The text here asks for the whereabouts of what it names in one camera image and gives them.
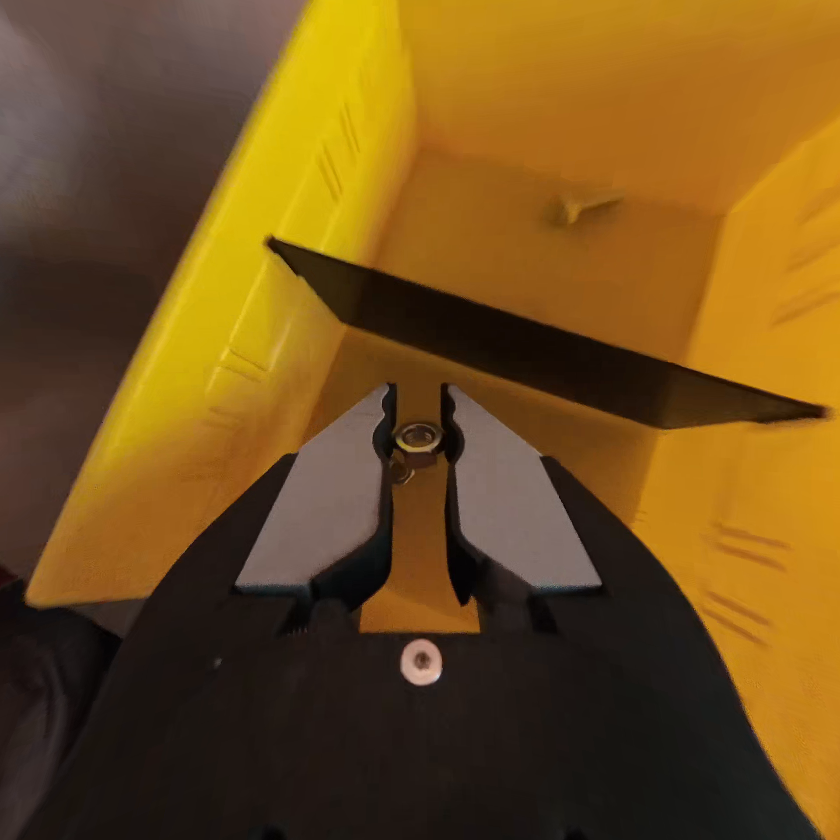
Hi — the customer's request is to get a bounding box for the black bin divider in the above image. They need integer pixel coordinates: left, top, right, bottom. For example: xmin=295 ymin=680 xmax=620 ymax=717
xmin=264 ymin=234 xmax=833 ymax=432

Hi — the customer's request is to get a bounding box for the steel hex bolt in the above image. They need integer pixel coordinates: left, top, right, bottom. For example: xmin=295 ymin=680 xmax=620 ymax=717
xmin=546 ymin=189 xmax=626 ymax=228

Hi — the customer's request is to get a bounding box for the yellow plastic bin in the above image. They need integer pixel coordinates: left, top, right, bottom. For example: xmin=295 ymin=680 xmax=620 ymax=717
xmin=25 ymin=0 xmax=840 ymax=840

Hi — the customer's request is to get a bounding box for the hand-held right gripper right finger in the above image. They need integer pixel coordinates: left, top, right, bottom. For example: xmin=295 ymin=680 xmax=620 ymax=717
xmin=438 ymin=382 xmax=605 ymax=608

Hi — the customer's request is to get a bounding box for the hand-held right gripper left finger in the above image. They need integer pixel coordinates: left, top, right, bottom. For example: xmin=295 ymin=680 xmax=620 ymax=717
xmin=234 ymin=382 xmax=399 ymax=610

